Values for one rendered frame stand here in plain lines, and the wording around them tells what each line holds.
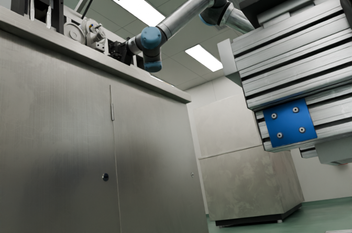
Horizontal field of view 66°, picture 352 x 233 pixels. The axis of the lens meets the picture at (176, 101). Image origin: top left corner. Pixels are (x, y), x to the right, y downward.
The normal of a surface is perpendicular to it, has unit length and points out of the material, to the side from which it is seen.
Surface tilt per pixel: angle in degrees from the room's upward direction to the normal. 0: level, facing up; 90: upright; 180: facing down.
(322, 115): 90
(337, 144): 90
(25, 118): 90
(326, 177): 90
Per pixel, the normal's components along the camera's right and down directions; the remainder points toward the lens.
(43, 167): 0.83, -0.30
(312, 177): -0.54, -0.21
